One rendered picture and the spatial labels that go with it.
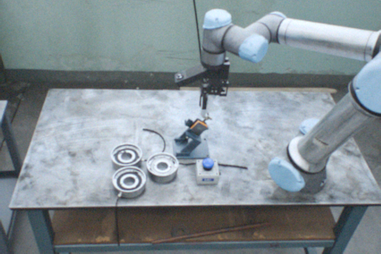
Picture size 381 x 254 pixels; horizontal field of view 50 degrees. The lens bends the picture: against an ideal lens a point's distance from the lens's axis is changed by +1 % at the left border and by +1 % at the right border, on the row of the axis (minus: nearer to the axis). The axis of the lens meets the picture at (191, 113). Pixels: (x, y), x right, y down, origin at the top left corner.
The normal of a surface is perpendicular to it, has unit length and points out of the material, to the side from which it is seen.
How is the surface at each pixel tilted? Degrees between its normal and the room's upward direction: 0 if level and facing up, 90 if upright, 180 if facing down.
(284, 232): 0
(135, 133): 0
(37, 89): 0
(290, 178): 97
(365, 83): 83
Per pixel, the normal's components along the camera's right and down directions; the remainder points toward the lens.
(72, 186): 0.06, -0.76
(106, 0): 0.06, 0.65
